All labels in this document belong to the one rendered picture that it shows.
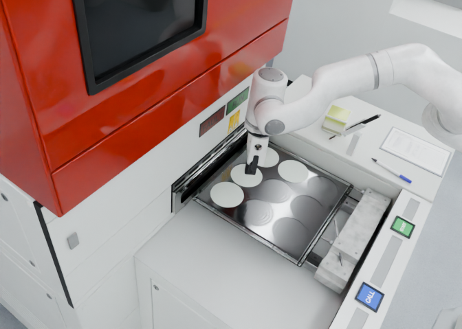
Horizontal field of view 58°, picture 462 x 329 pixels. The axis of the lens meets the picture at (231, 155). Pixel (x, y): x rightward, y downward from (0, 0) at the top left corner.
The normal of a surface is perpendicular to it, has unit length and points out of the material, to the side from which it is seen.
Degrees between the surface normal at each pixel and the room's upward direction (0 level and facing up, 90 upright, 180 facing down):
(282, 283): 0
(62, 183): 90
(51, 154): 90
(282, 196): 0
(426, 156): 0
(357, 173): 90
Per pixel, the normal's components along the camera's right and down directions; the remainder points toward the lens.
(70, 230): 0.82, 0.46
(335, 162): -0.57, 0.53
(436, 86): -0.61, -0.37
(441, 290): 0.11, -0.72
